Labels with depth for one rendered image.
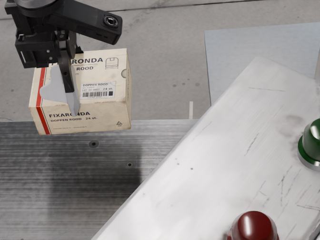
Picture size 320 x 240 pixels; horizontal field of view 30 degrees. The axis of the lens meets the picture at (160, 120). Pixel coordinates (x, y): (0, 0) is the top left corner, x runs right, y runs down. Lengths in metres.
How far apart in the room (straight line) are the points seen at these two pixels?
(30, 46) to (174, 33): 1.69
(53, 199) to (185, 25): 1.62
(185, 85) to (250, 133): 2.02
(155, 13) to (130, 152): 1.60
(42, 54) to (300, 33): 0.63
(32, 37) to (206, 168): 0.64
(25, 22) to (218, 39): 0.54
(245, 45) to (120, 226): 1.04
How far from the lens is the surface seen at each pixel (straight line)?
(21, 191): 1.15
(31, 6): 0.88
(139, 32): 2.61
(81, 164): 1.15
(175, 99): 2.32
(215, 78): 1.26
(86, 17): 0.92
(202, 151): 0.34
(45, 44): 0.93
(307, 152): 0.33
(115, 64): 1.03
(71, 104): 0.97
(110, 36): 0.92
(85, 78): 1.02
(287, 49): 1.32
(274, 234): 0.29
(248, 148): 0.34
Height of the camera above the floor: 1.75
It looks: 51 degrees down
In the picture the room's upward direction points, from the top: 8 degrees counter-clockwise
